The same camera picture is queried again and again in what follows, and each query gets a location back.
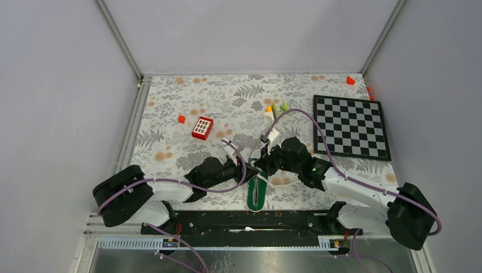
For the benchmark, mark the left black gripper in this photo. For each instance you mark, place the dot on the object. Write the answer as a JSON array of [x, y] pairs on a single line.
[[239, 170]]

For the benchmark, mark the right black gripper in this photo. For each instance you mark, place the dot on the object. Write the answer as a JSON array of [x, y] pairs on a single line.
[[265, 161]]

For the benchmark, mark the white shoelace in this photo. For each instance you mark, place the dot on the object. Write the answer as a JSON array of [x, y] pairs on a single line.
[[279, 179]]

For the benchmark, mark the green white sneaker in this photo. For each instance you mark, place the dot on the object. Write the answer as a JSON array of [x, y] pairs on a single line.
[[257, 187]]

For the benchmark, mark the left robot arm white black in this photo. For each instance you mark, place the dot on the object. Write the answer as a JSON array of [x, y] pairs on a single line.
[[129, 195]]

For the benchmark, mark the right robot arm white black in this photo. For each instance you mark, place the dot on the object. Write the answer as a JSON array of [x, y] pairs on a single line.
[[402, 212]]

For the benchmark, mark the red white brick block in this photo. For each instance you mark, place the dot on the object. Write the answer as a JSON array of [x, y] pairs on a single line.
[[202, 128]]

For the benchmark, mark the lime green block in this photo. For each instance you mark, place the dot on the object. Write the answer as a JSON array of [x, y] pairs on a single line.
[[284, 107]]

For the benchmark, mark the floral patterned table mat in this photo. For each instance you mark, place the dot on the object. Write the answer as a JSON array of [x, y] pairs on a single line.
[[236, 103]]

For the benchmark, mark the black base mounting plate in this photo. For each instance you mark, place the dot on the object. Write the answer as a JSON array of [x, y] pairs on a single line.
[[231, 228]]

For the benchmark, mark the black white checkerboard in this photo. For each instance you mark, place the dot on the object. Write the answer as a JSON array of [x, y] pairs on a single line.
[[350, 127]]

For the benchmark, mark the red block far corner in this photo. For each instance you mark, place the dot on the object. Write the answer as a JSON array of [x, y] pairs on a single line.
[[350, 81]]

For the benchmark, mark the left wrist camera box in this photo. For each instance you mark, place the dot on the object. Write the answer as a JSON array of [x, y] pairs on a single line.
[[231, 153]]

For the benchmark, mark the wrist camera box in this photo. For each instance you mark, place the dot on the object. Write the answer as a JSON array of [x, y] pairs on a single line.
[[271, 138], [231, 153]]

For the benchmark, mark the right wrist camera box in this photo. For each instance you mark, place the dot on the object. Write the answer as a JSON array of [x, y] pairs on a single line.
[[271, 138]]

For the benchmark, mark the red block at wall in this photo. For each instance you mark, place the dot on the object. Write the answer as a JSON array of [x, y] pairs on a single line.
[[371, 98]]

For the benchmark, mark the left aluminium corner post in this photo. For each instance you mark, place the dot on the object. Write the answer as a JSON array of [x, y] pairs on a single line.
[[119, 39]]

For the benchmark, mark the aluminium corner post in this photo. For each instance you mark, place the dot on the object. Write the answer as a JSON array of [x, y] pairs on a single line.
[[119, 39], [395, 13]]

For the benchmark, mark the aluminium frame rail front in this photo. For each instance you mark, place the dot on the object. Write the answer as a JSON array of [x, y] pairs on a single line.
[[128, 236]]

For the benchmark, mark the right aluminium corner post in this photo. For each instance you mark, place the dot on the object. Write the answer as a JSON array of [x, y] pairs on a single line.
[[395, 13]]

